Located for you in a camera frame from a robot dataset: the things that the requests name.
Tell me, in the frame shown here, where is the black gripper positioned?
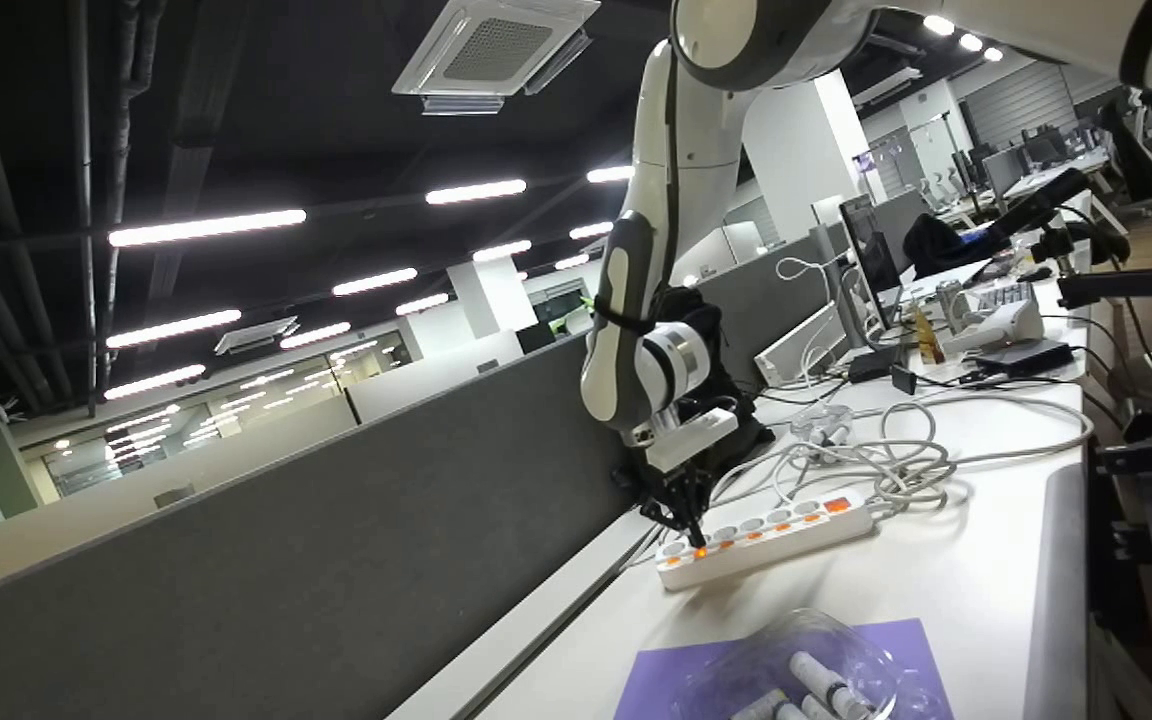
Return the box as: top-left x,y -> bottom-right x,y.
616,386 -> 771,550

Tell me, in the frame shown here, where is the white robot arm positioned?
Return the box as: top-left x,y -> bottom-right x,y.
578,0 -> 1152,550

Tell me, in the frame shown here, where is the white power strip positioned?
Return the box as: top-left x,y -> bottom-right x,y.
654,492 -> 876,594

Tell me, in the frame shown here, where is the purple paper sheet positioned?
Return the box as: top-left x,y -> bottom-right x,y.
616,615 -> 955,720

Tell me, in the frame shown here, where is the clear bag of markers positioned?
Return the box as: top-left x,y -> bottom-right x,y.
714,613 -> 944,720

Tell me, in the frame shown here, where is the grey desk partition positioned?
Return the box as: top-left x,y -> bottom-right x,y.
0,232 -> 859,720

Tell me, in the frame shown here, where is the ceiling air conditioner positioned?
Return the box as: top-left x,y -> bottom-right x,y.
391,0 -> 598,116

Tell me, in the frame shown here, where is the white power strip cable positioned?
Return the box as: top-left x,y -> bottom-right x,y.
709,386 -> 1094,527

